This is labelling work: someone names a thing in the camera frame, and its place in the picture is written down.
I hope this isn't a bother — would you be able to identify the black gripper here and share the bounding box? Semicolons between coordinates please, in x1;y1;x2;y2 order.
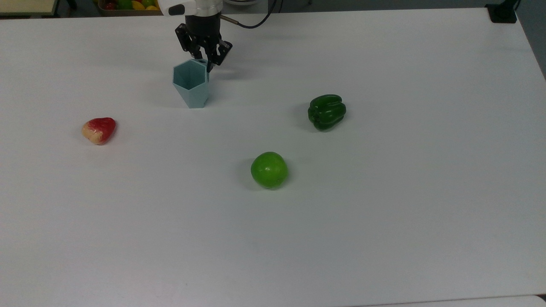
174;12;233;73

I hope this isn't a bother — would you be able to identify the light blue hexagonal mug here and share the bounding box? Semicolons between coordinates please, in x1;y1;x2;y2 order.
172;59;210;109

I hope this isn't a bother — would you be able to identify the fruit basket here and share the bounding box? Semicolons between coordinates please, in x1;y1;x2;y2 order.
98;0;163;17

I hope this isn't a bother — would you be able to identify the red and cream toy fruit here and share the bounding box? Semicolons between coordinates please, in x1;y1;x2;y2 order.
82;117;116;145

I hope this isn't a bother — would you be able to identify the green toy bell pepper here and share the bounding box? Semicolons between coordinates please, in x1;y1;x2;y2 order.
308;94;347;132

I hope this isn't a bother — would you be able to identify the green toy apple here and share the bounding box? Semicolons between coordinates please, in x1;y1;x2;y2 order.
250;151;289;190

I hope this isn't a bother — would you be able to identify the wooden side table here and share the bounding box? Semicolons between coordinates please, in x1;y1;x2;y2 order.
0;0;59;17

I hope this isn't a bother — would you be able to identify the black table clamp block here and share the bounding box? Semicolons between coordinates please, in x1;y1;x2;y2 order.
485;0;522;24

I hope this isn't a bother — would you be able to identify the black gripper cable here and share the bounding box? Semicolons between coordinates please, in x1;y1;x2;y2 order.
220;0;285;30

